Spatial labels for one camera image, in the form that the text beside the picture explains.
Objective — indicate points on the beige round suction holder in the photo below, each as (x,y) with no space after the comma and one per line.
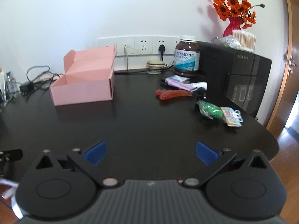
(155,64)

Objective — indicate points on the black power adapter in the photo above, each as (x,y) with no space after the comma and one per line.
(26,88)

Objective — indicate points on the cotton swab container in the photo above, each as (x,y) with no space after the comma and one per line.
(244,39)

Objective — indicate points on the cartoon sticker packet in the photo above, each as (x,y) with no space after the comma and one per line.
(230,117)

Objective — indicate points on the green toy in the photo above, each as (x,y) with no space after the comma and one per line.
(210,109)

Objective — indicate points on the black hair clip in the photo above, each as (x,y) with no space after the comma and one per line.
(199,95)

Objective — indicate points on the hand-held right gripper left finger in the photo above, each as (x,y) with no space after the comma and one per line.
(95,152)

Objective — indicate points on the wooden door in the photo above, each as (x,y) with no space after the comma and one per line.
(289,86)

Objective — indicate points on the pink cardboard box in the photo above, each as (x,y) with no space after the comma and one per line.
(81,91)

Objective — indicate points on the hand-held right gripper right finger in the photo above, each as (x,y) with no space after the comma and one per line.
(205,152)

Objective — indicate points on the white ointment tube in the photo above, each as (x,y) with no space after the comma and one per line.
(198,84)

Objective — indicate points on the clear plastic bottle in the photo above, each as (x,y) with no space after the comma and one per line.
(10,84)

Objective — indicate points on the brown supplement bottle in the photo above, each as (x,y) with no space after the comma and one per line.
(186,60)

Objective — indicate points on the red vase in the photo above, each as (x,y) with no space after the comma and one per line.
(232,26)

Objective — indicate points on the white wall socket row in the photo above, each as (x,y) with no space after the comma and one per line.
(144,45)

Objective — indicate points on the red massage comb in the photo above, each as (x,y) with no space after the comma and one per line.
(172,95)

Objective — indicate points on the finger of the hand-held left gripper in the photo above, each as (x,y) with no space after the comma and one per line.
(11,155)

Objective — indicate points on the clear plastic bag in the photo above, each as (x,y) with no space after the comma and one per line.
(227,42)

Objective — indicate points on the orange artificial flowers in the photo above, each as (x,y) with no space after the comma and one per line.
(230,2)

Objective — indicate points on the white squeeze tube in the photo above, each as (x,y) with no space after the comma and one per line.
(1,84)

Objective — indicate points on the black power plug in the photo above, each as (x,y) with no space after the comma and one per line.
(161,49)

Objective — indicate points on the black glossy appliance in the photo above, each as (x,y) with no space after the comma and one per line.
(233,74)

